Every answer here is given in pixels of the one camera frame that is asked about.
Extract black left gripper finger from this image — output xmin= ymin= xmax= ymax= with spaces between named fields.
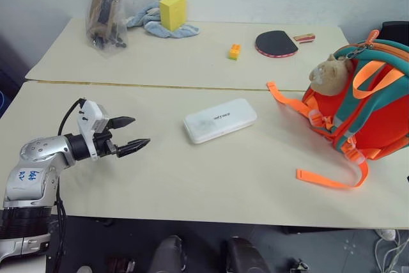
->
xmin=107 ymin=115 xmax=137 ymax=132
xmin=116 ymin=138 xmax=151 ymax=159

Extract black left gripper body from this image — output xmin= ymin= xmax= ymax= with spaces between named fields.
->
xmin=93 ymin=128 xmax=120 ymax=159

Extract white plastic case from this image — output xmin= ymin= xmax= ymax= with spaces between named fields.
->
xmin=183 ymin=98 xmax=258 ymax=144

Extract orange and teal backpack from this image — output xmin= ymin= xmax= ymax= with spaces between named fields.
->
xmin=266 ymin=29 xmax=409 ymax=191

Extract clear plastic bag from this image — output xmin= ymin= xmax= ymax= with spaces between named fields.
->
xmin=84 ymin=0 xmax=129 ymax=60

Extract light blue towel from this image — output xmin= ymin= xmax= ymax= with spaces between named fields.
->
xmin=125 ymin=1 xmax=201 ymax=39

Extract brown and black bagged device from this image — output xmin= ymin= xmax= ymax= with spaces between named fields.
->
xmin=88 ymin=0 xmax=121 ymax=47

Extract dark rounded shape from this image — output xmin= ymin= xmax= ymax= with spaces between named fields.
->
xmin=222 ymin=237 xmax=273 ymax=273
xmin=150 ymin=235 xmax=188 ymax=273

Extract yellow rectangular block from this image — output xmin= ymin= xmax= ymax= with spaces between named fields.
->
xmin=158 ymin=0 xmax=188 ymax=33

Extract black table tennis paddle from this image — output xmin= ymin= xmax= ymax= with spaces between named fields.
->
xmin=254 ymin=29 xmax=316 ymax=59

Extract tan plush animal toy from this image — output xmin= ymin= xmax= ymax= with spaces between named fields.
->
xmin=308 ymin=54 xmax=354 ymax=96

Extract white power adapter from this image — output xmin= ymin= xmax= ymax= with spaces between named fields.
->
xmin=374 ymin=228 xmax=397 ymax=242

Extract black chair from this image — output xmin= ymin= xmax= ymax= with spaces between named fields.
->
xmin=380 ymin=20 xmax=409 ymax=47

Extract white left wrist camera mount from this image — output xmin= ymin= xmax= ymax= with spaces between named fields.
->
xmin=76 ymin=99 xmax=112 ymax=162

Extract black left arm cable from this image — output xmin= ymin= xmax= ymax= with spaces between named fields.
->
xmin=54 ymin=98 xmax=84 ymax=273

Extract white floor cables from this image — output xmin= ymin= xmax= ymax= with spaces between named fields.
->
xmin=373 ymin=230 xmax=409 ymax=273

